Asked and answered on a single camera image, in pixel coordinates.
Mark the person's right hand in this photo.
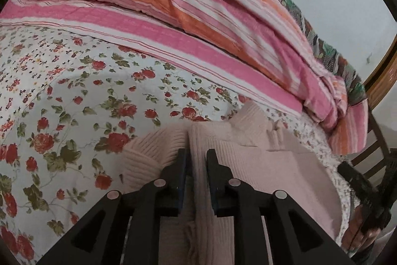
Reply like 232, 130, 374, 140
343, 204, 383, 257

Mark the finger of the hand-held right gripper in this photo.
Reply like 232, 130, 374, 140
337, 160, 377, 206

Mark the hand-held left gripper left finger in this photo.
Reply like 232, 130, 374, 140
35, 149, 190, 265

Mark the pink knit sweater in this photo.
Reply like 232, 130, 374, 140
119, 101, 342, 265

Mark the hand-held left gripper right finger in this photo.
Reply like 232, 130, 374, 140
206, 149, 356, 265

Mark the brown wooden door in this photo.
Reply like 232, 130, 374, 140
363, 35, 397, 110

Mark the floral bedsheet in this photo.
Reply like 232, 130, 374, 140
0, 27, 354, 265

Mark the pink orange striped quilt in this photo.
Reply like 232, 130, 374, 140
0, 0, 369, 155

